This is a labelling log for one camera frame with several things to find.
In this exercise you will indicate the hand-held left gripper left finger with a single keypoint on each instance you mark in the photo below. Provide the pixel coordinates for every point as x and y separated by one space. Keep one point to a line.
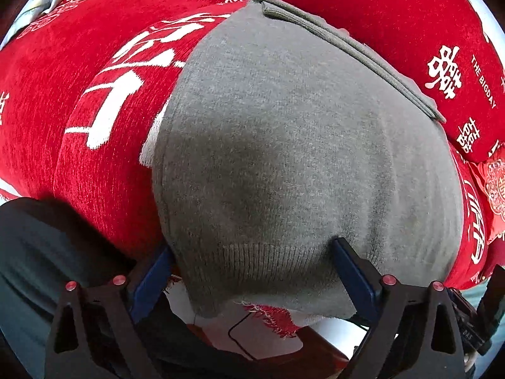
152 288

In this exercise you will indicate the red printed sofa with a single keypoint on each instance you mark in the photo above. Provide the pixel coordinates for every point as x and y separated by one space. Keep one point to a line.
79 87

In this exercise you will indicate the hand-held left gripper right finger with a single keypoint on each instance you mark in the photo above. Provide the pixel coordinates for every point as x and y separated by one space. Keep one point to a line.
353 278

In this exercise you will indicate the grey knit sweater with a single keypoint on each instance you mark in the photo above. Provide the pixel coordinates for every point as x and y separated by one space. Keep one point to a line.
276 146

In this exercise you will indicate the red embroidered cushion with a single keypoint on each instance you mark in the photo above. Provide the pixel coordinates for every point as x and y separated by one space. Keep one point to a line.
495 189

